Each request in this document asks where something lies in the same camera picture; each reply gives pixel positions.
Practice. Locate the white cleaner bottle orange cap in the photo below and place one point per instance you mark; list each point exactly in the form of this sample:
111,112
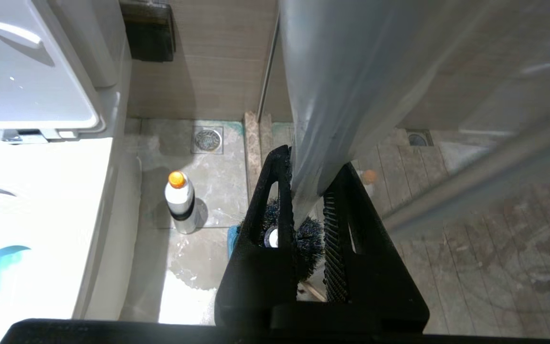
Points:
181,203

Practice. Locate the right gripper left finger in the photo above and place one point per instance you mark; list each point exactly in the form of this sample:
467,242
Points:
251,282

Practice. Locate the white toilet bowl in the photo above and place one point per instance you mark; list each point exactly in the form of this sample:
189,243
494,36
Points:
31,229

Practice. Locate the glass shower partition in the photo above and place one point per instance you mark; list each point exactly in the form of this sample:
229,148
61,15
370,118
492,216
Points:
470,167

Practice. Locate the glass shower door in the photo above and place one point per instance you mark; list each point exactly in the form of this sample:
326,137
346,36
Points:
342,95

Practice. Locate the blue toilet brush holder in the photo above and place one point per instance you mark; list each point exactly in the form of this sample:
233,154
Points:
232,241

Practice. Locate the white toilet lid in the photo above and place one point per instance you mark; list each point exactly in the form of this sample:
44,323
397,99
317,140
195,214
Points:
22,67

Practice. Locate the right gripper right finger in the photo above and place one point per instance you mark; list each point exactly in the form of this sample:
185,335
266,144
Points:
375,277

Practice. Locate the white toilet tank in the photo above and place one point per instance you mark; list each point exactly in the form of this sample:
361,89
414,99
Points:
98,43

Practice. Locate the black wall box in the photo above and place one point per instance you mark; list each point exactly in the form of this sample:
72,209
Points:
150,33

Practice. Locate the square metal floor drain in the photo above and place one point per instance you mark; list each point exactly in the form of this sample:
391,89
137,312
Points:
419,138
207,139

